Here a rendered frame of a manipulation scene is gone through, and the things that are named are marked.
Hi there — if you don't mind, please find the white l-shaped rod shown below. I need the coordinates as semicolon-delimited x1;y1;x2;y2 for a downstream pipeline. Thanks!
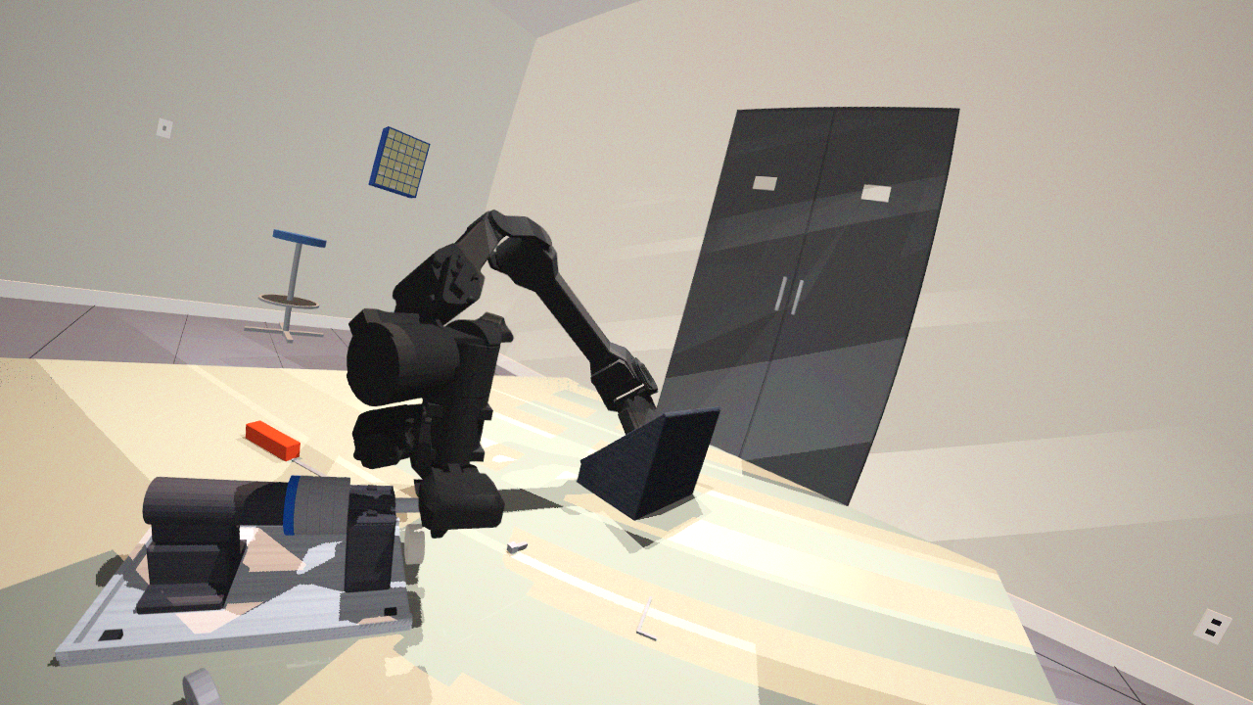
637;596;657;641

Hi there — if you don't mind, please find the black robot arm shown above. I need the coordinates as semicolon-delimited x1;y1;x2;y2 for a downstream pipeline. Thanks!
347;210;660;470

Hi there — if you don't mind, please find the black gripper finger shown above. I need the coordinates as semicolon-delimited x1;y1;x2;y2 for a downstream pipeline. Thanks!
413;480;449;538
408;455;432;480

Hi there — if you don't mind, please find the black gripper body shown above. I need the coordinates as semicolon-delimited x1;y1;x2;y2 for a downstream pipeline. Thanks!
419;393;505;531

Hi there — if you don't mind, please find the blue ring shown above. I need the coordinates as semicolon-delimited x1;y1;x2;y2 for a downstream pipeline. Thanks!
283;475;301;536

